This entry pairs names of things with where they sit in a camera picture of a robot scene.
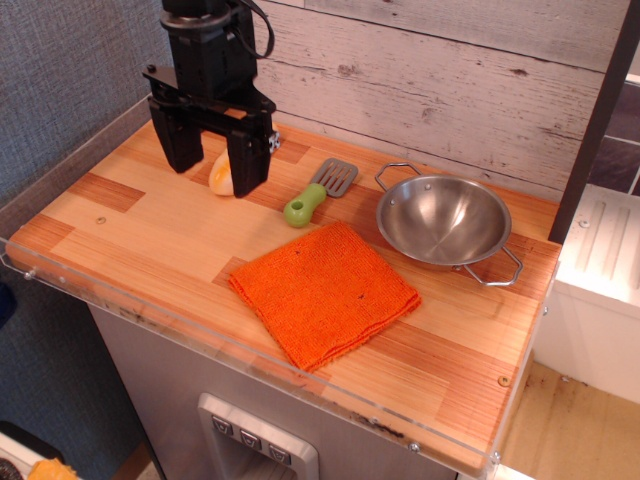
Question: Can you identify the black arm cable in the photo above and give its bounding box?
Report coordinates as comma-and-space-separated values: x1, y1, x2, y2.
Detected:
234, 0, 276, 59

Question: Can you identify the steel bowl with handles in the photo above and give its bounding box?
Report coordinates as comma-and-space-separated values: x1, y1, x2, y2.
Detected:
375, 162, 523, 287

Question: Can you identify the orange object bottom left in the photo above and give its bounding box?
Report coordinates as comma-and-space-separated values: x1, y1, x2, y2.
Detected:
27, 458, 79, 480

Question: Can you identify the toy hot dog bun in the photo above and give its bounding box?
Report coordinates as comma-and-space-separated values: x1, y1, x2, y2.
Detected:
208, 149, 234, 196

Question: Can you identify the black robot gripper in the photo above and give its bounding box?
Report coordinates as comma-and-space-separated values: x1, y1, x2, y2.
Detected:
144, 9, 276, 198

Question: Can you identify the dark grey right post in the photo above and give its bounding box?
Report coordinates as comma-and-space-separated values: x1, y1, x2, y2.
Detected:
548, 0, 639, 244

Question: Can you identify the orange knitted cloth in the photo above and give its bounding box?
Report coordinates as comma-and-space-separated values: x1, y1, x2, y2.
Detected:
229, 222, 422, 372

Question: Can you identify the green handled grey spatula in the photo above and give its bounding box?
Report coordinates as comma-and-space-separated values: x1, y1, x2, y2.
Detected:
283, 158, 359, 228

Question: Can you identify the silver dispenser panel with buttons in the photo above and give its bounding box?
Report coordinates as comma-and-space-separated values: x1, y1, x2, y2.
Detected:
198, 393, 320, 479

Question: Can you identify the white ridged side counter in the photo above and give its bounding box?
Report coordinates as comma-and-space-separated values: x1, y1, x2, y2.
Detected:
532, 74, 640, 406

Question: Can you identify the clear acrylic table guard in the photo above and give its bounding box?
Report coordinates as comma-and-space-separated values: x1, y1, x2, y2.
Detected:
6, 231, 560, 478

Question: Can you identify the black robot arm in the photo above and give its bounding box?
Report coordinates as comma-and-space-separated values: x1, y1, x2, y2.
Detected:
143, 1, 278, 198

